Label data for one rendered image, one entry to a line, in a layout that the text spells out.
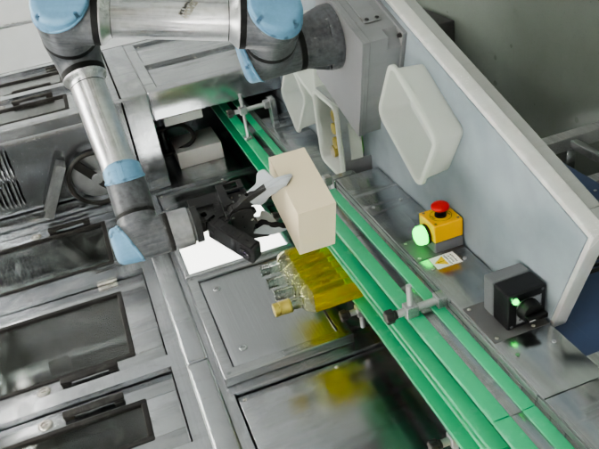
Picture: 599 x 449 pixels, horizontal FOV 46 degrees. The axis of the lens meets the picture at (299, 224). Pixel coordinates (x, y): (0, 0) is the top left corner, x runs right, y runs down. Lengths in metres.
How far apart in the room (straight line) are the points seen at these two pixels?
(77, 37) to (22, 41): 3.83
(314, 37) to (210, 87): 1.04
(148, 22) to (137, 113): 1.13
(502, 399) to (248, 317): 0.85
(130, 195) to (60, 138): 1.30
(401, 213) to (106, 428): 0.87
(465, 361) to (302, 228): 0.38
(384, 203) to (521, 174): 0.53
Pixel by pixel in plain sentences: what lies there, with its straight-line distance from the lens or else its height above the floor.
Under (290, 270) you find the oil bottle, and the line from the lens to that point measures 1.79.
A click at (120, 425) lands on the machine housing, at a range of 1.79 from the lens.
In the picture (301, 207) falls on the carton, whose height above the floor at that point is 1.12.
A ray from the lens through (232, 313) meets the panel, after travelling 1.93.
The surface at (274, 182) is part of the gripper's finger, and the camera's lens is 1.32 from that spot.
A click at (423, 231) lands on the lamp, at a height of 0.84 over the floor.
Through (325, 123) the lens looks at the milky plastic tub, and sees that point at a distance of 2.05.
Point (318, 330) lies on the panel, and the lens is 1.82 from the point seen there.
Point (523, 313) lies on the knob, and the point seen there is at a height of 0.81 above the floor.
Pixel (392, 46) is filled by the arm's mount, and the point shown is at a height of 0.78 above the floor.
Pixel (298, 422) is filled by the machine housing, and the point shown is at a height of 1.20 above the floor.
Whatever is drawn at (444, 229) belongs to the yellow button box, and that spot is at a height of 0.80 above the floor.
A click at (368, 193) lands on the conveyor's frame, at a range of 1.80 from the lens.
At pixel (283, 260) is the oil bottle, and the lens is 1.83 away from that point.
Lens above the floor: 1.41
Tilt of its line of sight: 13 degrees down
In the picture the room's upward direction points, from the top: 107 degrees counter-clockwise
